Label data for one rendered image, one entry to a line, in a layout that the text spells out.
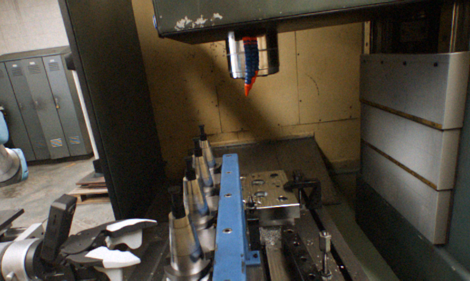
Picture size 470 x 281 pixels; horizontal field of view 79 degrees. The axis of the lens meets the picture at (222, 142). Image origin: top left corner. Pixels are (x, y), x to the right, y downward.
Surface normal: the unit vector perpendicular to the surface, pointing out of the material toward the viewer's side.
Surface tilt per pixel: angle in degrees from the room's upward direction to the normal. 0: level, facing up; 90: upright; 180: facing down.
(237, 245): 0
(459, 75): 90
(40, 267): 88
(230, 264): 0
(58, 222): 89
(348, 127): 90
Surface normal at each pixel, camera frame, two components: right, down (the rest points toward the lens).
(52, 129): 0.27, 0.24
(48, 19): -0.02, 0.29
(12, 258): -0.13, -0.41
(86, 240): -0.16, -0.95
